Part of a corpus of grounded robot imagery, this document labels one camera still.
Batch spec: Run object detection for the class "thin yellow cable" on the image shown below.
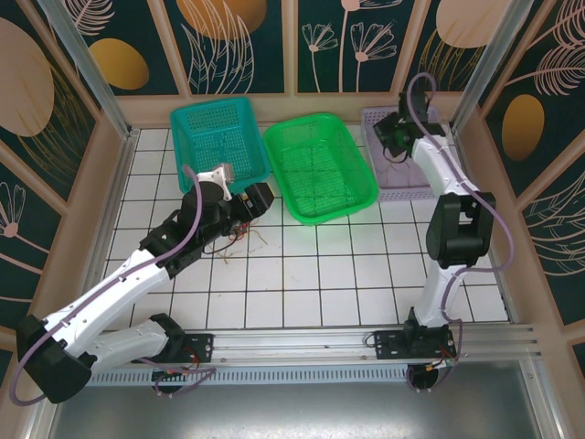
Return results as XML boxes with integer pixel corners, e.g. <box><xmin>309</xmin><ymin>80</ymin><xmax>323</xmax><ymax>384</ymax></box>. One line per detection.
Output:
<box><xmin>383</xmin><ymin>159</ymin><xmax>424</xmax><ymax>187</ymax></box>

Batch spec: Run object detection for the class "thin orange cable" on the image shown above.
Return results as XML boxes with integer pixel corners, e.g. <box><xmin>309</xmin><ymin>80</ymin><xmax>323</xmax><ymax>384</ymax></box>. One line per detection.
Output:
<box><xmin>218</xmin><ymin>228</ymin><xmax>268</xmax><ymax>265</ymax></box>

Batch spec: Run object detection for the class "lavender plastic basket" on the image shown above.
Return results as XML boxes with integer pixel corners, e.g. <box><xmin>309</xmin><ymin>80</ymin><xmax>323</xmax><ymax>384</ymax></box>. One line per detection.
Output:
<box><xmin>360</xmin><ymin>106</ymin><xmax>460</xmax><ymax>204</ymax></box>

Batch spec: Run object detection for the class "teal plastic basket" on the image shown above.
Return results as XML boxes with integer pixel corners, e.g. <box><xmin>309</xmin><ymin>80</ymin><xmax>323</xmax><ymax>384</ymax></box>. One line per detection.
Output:
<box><xmin>170</xmin><ymin>96</ymin><xmax>271</xmax><ymax>202</ymax></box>

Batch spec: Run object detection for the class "green plastic basket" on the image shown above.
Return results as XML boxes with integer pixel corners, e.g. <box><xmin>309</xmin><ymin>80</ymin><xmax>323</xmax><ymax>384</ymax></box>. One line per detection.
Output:
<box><xmin>262</xmin><ymin>112</ymin><xmax>381</xmax><ymax>226</ymax></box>

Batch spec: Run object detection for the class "grey metal sheet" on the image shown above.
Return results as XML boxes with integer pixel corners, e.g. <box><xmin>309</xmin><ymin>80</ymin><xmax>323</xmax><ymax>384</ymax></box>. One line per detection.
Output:
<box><xmin>25</xmin><ymin>365</ymin><xmax>568</xmax><ymax>439</ymax></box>

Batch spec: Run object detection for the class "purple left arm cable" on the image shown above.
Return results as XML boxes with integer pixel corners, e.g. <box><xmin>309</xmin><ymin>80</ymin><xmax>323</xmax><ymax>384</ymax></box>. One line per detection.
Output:
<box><xmin>9</xmin><ymin>164</ymin><xmax>217</xmax><ymax>406</ymax></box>

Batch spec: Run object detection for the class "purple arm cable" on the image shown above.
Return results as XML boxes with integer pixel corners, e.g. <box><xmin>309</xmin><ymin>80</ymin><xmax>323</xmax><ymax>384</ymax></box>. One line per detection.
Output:
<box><xmin>405</xmin><ymin>71</ymin><xmax>516</xmax><ymax>395</ymax></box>
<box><xmin>9</xmin><ymin>164</ymin><xmax>217</xmax><ymax>406</ymax></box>

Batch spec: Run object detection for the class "black left gripper wire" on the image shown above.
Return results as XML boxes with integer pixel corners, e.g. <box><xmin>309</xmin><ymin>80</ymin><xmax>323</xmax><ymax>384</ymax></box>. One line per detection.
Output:
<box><xmin>203</xmin><ymin>237</ymin><xmax>241</xmax><ymax>256</ymax></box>

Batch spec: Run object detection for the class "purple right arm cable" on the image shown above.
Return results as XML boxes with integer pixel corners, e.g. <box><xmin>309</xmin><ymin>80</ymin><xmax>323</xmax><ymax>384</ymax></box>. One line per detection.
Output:
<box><xmin>405</xmin><ymin>71</ymin><xmax>516</xmax><ymax>395</ymax></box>

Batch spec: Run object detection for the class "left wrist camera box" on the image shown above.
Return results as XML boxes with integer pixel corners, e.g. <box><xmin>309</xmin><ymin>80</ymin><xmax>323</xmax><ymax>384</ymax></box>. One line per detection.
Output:
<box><xmin>196</xmin><ymin>163</ymin><xmax>237</xmax><ymax>202</ymax></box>

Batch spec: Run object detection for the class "aluminium side rail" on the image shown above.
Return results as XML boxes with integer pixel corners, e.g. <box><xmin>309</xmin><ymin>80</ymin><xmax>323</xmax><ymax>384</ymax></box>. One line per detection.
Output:
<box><xmin>450</xmin><ymin>121</ymin><xmax>521</xmax><ymax>326</ymax></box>
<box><xmin>75</xmin><ymin>127</ymin><xmax>140</xmax><ymax>321</ymax></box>

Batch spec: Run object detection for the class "aluminium corner post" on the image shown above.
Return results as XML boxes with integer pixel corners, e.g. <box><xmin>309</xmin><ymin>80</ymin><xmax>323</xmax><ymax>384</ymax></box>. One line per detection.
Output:
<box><xmin>36</xmin><ymin>0</ymin><xmax>141</xmax><ymax>141</ymax></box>
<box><xmin>450</xmin><ymin>0</ymin><xmax>541</xmax><ymax>134</ymax></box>

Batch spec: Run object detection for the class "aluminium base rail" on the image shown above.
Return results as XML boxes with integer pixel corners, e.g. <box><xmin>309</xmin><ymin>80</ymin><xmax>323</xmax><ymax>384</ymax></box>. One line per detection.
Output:
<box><xmin>89</xmin><ymin>324</ymin><xmax>543</xmax><ymax>367</ymax></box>

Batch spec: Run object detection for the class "grey slotted cable duct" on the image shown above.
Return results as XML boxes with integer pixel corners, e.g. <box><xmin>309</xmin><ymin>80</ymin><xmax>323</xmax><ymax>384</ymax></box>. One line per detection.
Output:
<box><xmin>89</xmin><ymin>368</ymin><xmax>412</xmax><ymax>389</ymax></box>

